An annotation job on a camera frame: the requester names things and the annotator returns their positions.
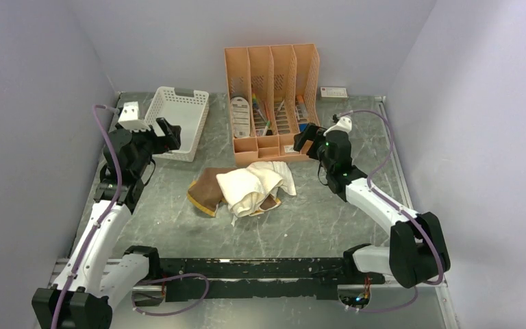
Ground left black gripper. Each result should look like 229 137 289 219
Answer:
124 117 179 176

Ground white plastic basket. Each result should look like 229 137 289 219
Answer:
145 86 210 162

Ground orange file organizer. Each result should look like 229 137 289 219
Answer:
224 43 320 167

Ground brown yellow towel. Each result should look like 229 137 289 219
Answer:
187 167 282 218

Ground cream white towel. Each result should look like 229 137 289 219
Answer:
216 161 297 218

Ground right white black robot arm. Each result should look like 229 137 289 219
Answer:
293 123 451 288

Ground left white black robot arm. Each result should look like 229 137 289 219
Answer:
32 117 181 328

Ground small white box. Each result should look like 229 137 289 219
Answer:
319 87 349 99

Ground coloured marker pens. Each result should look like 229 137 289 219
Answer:
251 93 273 137

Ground white label card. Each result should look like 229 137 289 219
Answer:
230 97 251 138

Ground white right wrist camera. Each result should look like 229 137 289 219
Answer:
323 115 353 136

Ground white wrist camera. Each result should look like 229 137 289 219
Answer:
323 115 353 136
117 101 150 132

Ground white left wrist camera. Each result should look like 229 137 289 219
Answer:
117 101 150 132

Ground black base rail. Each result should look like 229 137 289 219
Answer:
160 257 385 302

